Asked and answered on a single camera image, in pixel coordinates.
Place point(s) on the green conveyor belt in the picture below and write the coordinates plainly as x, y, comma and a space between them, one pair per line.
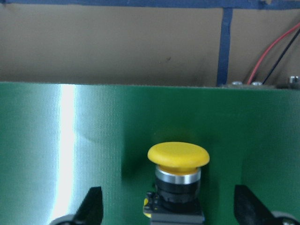
58, 140

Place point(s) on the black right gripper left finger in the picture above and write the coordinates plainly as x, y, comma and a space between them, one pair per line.
90, 211

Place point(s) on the yellow mushroom push button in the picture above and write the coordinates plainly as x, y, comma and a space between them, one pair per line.
175, 200

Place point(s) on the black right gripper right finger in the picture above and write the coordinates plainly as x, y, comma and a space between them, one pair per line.
249, 210

